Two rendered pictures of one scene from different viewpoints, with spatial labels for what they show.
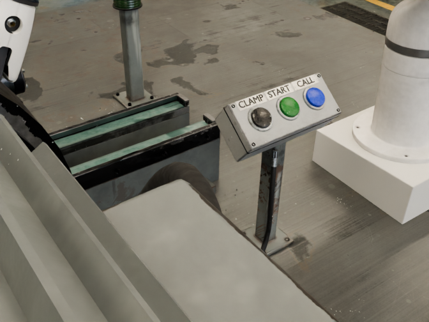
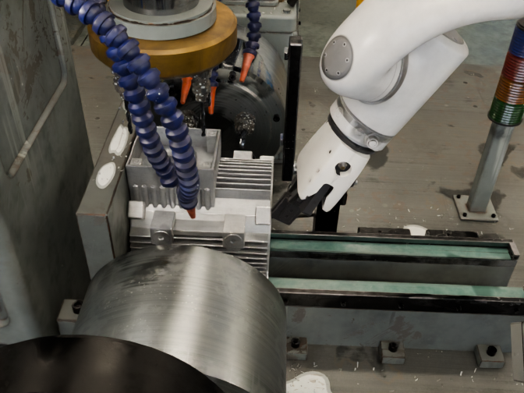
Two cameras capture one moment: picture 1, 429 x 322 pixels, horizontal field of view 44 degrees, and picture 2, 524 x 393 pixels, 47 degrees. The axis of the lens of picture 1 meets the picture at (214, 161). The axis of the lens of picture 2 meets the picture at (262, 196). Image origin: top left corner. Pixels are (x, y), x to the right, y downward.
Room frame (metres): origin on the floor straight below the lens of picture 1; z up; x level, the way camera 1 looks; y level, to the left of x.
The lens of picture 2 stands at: (0.07, -0.04, 1.64)
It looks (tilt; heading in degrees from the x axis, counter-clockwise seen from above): 40 degrees down; 37
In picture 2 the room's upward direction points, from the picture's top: 2 degrees clockwise
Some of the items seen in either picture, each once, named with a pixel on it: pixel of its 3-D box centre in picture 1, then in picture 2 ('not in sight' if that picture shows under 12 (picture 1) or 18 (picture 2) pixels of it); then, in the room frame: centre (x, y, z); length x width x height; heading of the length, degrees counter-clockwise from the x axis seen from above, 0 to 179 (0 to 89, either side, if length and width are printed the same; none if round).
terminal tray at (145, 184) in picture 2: not in sight; (176, 167); (0.55, 0.48, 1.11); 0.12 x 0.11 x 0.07; 126
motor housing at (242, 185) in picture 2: not in sight; (206, 217); (0.57, 0.45, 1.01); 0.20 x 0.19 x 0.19; 126
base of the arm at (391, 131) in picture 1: (411, 92); not in sight; (0.87, -0.36, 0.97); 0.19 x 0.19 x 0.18
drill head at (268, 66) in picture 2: not in sight; (222, 93); (0.84, 0.65, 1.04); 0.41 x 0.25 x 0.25; 36
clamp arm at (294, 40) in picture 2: not in sight; (292, 114); (0.76, 0.43, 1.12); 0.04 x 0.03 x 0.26; 126
